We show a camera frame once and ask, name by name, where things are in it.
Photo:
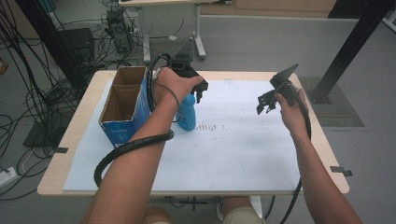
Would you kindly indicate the person's leg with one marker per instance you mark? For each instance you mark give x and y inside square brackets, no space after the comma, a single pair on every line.
[157,215]
[241,213]

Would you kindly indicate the white desk with legs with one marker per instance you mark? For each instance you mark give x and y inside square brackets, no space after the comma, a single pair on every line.
[199,37]

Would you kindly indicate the white table mat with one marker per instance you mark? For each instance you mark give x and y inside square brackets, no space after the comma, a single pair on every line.
[224,155]

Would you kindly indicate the person's left leg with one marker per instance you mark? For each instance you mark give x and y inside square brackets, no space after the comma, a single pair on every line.
[157,215]

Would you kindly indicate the white power strip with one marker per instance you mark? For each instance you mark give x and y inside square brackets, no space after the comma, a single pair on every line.
[7,176]

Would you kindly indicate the blue cardboard box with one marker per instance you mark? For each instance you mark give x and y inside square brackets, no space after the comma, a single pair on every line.
[129,121]

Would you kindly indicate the blue plastic bottle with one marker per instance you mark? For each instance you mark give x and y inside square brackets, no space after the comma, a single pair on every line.
[187,115]

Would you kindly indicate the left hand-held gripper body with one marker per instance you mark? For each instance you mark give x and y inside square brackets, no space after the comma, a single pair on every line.
[184,59]

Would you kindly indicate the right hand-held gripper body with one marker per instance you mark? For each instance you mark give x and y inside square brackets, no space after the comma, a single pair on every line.
[286,83]

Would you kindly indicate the black metal frame post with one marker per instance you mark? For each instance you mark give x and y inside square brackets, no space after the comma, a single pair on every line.
[53,43]
[351,43]

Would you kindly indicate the black tape strip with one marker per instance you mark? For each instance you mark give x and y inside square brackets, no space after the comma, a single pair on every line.
[61,150]
[341,170]

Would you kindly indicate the black computer tower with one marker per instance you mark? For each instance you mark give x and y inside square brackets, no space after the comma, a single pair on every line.
[120,31]

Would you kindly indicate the person's right hand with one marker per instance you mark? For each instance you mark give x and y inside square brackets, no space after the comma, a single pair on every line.
[294,116]

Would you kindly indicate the person's right leg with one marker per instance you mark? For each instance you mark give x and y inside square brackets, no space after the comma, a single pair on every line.
[241,213]

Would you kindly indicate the white table leg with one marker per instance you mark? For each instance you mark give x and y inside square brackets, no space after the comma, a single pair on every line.
[257,205]

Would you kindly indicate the black equipment box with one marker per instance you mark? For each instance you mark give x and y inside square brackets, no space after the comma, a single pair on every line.
[77,43]

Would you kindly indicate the person's left hand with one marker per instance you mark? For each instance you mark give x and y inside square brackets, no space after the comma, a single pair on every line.
[174,85]

